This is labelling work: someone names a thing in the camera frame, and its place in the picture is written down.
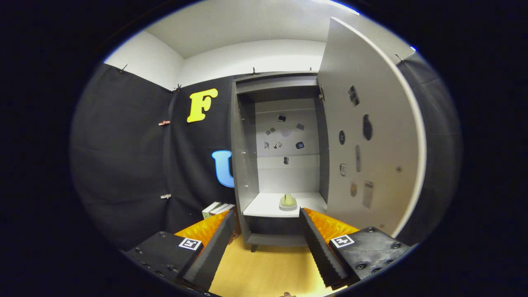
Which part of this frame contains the white cabinet shelf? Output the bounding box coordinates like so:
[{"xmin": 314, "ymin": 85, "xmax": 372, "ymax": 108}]
[{"xmin": 243, "ymin": 192, "xmax": 328, "ymax": 218}]

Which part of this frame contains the beige cabinet door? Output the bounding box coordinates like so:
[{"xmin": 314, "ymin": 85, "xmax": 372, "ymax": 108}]
[{"xmin": 317, "ymin": 16, "xmax": 427, "ymax": 239}]

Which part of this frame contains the black backdrop cloth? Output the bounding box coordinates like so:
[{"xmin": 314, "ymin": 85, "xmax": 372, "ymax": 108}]
[{"xmin": 68, "ymin": 52, "xmax": 463, "ymax": 253}]

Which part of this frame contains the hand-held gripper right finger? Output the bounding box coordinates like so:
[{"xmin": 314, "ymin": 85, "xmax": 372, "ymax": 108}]
[{"xmin": 299, "ymin": 207, "xmax": 414, "ymax": 290}]

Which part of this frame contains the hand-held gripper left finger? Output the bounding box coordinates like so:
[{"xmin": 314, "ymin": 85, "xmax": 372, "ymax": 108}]
[{"xmin": 123, "ymin": 210, "xmax": 237, "ymax": 292}]

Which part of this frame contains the pale green blister pack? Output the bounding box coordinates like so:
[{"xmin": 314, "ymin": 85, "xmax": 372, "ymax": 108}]
[{"xmin": 279, "ymin": 193, "xmax": 298, "ymax": 212}]

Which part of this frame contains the green spine book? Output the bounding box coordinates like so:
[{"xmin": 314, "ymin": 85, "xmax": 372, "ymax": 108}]
[{"xmin": 202, "ymin": 201, "xmax": 222, "ymax": 219}]

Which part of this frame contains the grey cabinet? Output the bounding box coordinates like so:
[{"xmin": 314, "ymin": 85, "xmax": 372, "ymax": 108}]
[{"xmin": 230, "ymin": 71, "xmax": 330, "ymax": 253}]

